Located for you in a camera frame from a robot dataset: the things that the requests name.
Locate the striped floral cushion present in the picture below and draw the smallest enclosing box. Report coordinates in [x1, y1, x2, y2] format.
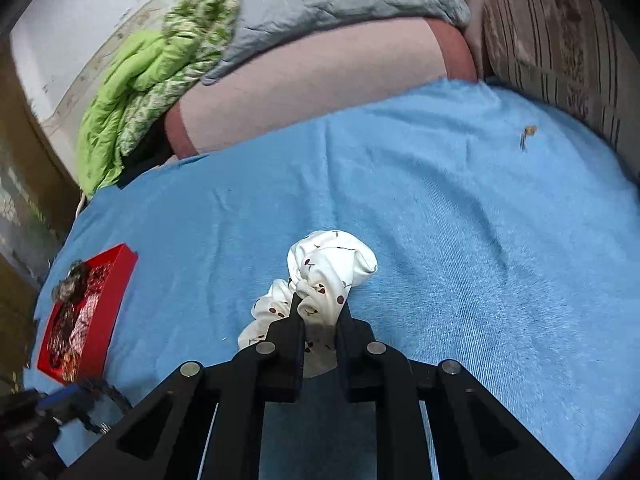
[482, 0, 640, 173]

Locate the small brown scrap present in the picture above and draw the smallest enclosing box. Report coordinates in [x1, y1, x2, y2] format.
[517, 124, 540, 154]

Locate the grey brown sheer scrunchie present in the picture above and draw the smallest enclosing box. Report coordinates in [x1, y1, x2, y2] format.
[52, 259, 94, 304]

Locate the red white checked scrunchie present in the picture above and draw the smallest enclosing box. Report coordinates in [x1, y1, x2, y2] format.
[70, 267, 113, 356]

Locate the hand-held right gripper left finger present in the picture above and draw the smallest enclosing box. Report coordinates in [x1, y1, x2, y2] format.
[57, 292, 307, 480]

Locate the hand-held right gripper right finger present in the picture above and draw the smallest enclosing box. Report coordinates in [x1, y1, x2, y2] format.
[334, 300, 576, 480]

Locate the white printed scrunchie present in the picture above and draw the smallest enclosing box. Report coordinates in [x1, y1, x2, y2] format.
[237, 230, 379, 378]

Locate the grey quilted pillow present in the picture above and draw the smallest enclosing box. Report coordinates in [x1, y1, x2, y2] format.
[202, 0, 472, 86]

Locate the pink bolster pillow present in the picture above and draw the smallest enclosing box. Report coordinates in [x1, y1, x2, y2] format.
[165, 17, 478, 159]

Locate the green quilt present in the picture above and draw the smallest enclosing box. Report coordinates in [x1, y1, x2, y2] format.
[77, 0, 241, 197]

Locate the black braided hair tie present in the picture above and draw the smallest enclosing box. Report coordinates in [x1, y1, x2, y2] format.
[80, 379, 134, 435]

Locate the red tray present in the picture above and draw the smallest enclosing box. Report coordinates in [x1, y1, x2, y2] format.
[37, 243, 139, 386]

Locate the blue bed sheet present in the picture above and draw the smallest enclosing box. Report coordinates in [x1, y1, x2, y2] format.
[30, 77, 640, 480]

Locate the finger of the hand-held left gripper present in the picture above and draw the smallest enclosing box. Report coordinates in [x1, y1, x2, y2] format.
[36, 384, 97, 415]

